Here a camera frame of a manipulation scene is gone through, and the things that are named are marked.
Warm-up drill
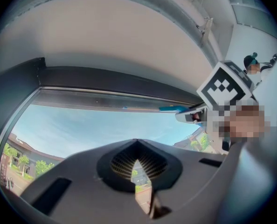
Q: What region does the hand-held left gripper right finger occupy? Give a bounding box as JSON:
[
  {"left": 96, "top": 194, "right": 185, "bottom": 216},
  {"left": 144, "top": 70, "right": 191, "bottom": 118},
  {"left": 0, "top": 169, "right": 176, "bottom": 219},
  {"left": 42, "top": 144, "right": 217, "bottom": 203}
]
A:
[{"left": 135, "top": 138, "right": 228, "bottom": 219}]

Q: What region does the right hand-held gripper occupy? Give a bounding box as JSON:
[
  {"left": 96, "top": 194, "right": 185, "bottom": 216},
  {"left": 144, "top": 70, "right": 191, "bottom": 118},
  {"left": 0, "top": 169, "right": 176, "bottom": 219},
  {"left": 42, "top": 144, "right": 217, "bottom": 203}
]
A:
[{"left": 175, "top": 60, "right": 258, "bottom": 154}]

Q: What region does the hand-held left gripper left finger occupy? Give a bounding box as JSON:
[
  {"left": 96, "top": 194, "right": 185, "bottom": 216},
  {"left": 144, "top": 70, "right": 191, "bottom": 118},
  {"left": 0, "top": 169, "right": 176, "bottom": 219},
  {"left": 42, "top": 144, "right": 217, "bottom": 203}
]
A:
[{"left": 19, "top": 138, "right": 151, "bottom": 224}]

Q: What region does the large window glass pane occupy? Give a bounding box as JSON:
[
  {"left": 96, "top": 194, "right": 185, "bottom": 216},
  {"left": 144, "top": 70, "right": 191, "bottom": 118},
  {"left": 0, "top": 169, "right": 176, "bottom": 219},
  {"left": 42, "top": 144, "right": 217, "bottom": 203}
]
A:
[{"left": 0, "top": 87, "right": 214, "bottom": 196}]

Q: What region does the small grey gabled building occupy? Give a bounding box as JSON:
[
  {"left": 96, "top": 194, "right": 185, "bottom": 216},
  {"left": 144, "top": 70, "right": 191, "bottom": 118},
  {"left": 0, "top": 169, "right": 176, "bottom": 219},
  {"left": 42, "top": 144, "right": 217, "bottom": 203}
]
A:
[{"left": 173, "top": 127, "right": 211, "bottom": 152}]

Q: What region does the pruned roadside tree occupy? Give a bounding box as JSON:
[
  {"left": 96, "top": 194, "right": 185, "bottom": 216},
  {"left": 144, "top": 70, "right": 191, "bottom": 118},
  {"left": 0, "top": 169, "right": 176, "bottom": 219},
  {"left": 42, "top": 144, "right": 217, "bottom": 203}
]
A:
[{"left": 191, "top": 134, "right": 210, "bottom": 151}]

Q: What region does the row of small street trees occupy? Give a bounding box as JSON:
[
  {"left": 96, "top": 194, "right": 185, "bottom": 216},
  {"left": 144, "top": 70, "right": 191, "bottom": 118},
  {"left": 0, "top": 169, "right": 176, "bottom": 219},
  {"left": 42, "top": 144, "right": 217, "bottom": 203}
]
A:
[{"left": 3, "top": 142, "right": 55, "bottom": 179}]

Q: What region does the long dark grey building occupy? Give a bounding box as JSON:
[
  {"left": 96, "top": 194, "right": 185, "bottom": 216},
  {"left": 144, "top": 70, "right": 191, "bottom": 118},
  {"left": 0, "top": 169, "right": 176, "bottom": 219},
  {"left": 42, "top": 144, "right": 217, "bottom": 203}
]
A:
[{"left": 3, "top": 132, "right": 65, "bottom": 179}]

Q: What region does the red banner sign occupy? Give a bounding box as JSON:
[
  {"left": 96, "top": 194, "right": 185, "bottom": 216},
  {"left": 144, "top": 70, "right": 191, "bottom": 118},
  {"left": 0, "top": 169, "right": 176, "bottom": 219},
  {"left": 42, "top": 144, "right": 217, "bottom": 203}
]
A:
[{"left": 0, "top": 155, "right": 9, "bottom": 187}]

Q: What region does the black window frame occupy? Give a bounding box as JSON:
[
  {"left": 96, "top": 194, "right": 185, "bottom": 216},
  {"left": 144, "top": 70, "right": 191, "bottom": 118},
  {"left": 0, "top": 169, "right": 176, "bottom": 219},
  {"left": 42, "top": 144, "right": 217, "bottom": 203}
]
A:
[{"left": 0, "top": 57, "right": 210, "bottom": 172}]

